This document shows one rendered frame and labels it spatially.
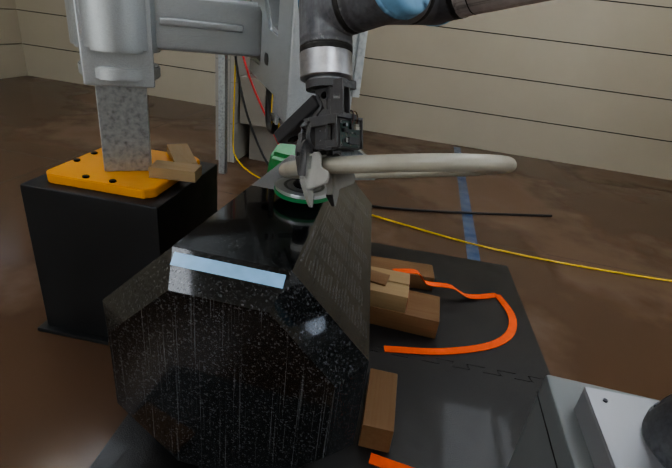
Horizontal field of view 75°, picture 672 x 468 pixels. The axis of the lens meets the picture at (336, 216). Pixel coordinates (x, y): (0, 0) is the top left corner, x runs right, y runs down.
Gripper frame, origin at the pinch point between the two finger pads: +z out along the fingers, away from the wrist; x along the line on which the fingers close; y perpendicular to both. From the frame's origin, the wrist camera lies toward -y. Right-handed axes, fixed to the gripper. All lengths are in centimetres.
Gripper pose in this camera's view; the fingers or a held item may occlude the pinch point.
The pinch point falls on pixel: (319, 199)
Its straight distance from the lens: 77.5
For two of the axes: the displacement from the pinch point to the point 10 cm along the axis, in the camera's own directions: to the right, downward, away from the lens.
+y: 7.6, 0.3, -6.5
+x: 6.5, -0.5, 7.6
